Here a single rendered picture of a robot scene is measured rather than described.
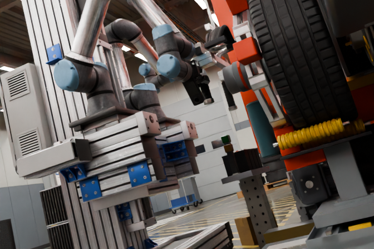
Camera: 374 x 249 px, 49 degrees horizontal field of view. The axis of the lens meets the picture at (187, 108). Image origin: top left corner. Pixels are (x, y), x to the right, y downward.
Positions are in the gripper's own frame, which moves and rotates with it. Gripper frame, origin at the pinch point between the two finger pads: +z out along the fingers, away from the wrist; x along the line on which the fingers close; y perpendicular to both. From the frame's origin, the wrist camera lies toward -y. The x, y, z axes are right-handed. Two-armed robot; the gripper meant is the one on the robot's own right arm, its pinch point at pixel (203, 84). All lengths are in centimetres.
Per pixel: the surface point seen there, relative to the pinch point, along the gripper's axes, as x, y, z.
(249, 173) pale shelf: 5, -39, 48
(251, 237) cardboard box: 31, -78, 106
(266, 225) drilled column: 10, -69, 68
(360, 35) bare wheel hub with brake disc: -62, -2, 5
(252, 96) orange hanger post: -7, -2, 54
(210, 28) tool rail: 96, 190, 422
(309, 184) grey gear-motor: -23, -52, 33
